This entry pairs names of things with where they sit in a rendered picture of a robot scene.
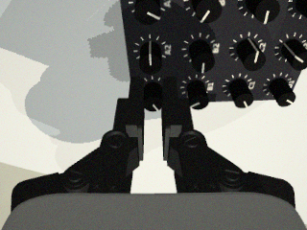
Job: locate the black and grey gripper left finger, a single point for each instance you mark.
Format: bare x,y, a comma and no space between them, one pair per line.
106,169

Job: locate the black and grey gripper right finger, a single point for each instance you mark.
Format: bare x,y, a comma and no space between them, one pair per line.
204,170

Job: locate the black knob box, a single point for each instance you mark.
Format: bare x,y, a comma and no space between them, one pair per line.
234,36

